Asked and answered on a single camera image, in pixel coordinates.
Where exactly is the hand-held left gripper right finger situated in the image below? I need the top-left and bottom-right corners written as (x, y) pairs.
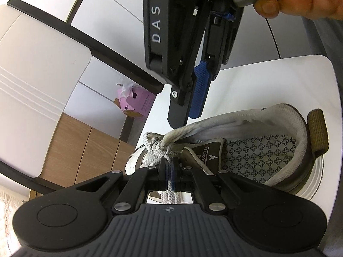
top-left (171, 157), bottom-right (262, 214)

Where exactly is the wooden drawer cabinet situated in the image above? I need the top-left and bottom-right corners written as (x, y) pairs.
top-left (29, 112), bottom-right (136, 197)

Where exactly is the white chair with black frame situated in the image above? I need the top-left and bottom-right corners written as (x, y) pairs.
top-left (0, 0), bottom-right (343, 221)

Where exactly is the grey white shoelace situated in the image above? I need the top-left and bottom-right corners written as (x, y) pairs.
top-left (141, 124), bottom-right (197, 204)

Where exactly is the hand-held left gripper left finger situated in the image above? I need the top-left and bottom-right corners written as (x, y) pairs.
top-left (76, 157), bottom-right (169, 215)

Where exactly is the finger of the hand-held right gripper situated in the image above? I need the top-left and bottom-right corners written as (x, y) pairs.
top-left (204, 0), bottom-right (244, 81)
top-left (162, 0), bottom-right (215, 127)

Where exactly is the pink cardboard box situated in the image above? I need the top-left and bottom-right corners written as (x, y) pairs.
top-left (114, 84), bottom-right (156, 120)

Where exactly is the bed with pink bedding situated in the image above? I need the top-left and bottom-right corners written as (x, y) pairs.
top-left (0, 187), bottom-right (30, 249)

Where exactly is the clear plastic bag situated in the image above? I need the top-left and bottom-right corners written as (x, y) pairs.
top-left (116, 76), bottom-right (140, 98)

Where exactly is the brown and white sneaker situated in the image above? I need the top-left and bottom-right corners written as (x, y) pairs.
top-left (125, 103), bottom-right (329, 202)

